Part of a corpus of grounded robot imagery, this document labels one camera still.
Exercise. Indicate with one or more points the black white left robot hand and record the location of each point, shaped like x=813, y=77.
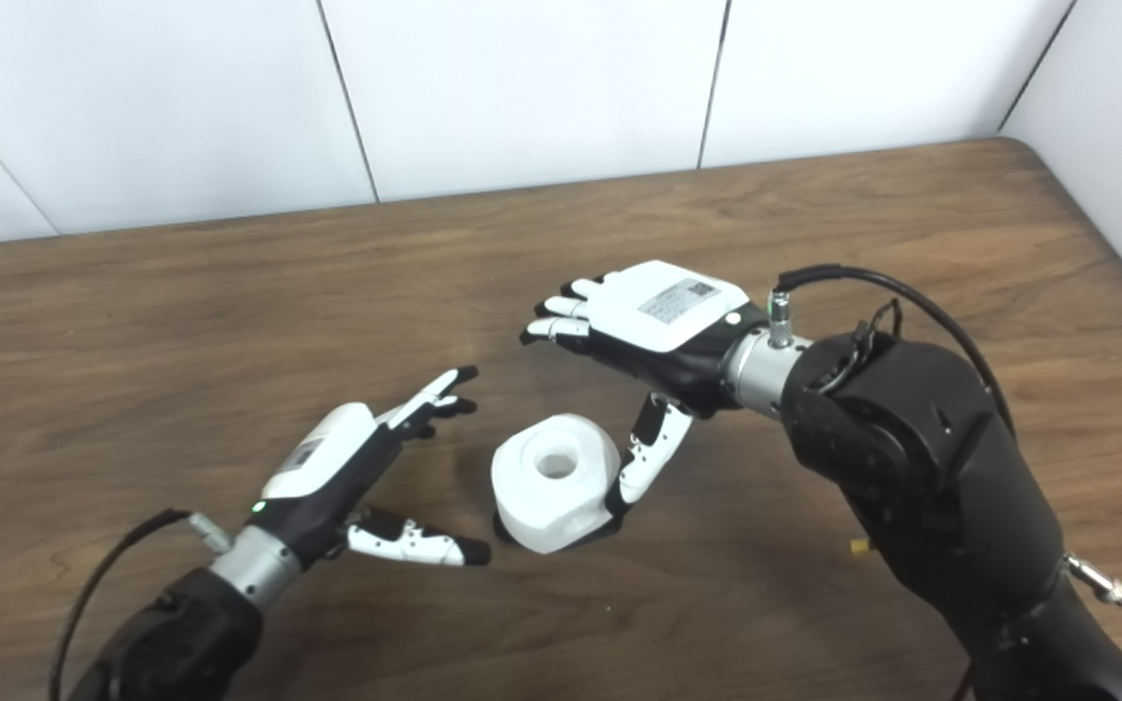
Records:
x=317, y=467

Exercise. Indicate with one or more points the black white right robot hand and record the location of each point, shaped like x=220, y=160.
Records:
x=658, y=312

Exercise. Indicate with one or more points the round white plastic piece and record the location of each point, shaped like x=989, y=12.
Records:
x=546, y=497

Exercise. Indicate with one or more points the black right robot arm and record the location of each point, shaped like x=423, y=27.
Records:
x=931, y=467

